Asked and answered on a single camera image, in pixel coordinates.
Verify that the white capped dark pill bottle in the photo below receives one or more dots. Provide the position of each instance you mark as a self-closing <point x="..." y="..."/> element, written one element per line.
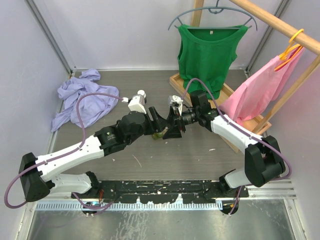
<point x="142" y="97"/>

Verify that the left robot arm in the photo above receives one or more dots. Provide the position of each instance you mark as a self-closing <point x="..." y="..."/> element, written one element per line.
<point x="37" y="173"/>

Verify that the clear pill bottle orange cap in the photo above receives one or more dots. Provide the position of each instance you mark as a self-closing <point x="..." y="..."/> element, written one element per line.
<point x="165" y="130"/>

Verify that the green tank top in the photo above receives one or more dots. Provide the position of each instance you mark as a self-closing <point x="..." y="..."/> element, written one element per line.
<point x="206" y="55"/>

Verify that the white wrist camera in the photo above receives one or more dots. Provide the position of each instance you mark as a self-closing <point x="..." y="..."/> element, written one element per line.
<point x="134" y="105"/>
<point x="176" y="103"/>

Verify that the yellow clothes hanger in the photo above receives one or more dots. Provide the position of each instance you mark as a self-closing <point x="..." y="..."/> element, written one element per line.
<point x="290" y="52"/>

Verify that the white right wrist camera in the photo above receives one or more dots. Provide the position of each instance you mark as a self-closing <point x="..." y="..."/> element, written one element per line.
<point x="176" y="103"/>

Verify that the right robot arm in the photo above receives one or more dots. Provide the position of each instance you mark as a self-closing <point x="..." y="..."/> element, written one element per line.
<point x="262" y="160"/>

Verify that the pink shirt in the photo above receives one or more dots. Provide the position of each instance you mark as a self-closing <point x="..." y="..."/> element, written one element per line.
<point x="254" y="95"/>

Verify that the lavender crumpled shirt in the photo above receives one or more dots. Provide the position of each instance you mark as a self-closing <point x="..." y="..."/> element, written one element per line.
<point x="94" y="101"/>

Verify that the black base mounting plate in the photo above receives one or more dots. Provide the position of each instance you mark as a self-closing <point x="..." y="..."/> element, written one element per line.
<point x="158" y="191"/>

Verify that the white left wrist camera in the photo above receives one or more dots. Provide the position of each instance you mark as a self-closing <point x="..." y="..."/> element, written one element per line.
<point x="134" y="105"/>

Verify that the grey clothes hanger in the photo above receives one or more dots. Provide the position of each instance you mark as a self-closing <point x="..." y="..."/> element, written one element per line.
<point x="214" y="17"/>

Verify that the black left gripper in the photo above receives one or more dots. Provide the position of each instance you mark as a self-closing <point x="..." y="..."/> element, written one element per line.
<point x="158" y="123"/>

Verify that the green pill organizer box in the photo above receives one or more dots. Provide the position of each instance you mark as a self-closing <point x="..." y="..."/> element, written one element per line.
<point x="157" y="135"/>

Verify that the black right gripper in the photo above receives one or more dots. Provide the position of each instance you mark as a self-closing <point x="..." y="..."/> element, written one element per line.
<point x="174" y="132"/>

